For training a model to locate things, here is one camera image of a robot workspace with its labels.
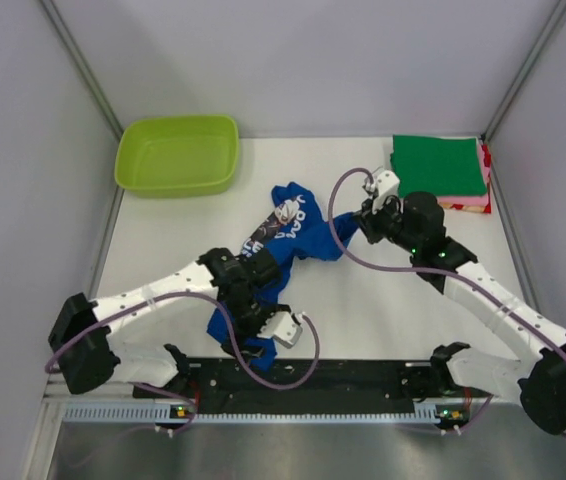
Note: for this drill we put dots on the folded green t shirt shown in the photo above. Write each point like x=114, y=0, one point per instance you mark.
x=440, y=166

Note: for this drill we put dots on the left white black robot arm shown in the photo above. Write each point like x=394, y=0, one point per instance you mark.
x=92, y=339

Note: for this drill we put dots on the right aluminium corner post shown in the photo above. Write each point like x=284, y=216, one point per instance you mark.
x=542, y=41

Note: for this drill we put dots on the aluminium corner post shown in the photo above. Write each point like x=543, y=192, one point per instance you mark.
x=542, y=41
x=81, y=65

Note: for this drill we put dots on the lime green plastic tub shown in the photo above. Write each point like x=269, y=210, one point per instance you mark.
x=178, y=156

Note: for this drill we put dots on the blue printed t shirt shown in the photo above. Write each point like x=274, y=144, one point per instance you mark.
x=295, y=229

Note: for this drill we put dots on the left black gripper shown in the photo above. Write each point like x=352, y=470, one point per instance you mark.
x=248, y=350

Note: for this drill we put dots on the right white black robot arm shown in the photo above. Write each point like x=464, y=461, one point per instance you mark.
x=535, y=378

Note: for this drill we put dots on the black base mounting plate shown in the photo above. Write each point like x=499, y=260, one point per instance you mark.
x=335, y=386

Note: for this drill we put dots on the aluminium frame rail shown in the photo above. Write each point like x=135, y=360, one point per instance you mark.
x=57, y=389

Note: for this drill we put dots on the grey slotted cable duct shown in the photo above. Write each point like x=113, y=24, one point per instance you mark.
x=166, y=413

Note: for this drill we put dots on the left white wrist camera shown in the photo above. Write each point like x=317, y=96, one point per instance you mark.
x=284, y=327

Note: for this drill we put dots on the left aluminium corner post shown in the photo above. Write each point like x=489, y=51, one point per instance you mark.
x=81, y=65

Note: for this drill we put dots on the folded red patterned t shirt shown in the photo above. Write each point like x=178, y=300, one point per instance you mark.
x=484, y=158

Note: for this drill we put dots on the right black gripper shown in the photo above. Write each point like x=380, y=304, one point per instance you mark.
x=367, y=219

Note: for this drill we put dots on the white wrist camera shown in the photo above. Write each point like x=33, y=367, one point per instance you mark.
x=284, y=327
x=383, y=185

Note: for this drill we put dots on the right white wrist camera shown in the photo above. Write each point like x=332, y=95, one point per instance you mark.
x=383, y=185

